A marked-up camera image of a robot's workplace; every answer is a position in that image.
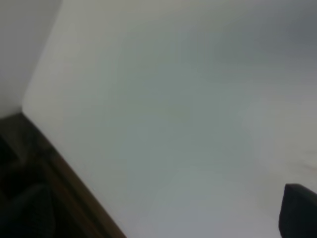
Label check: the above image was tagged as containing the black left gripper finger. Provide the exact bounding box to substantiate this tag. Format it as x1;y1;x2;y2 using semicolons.
278;183;317;238

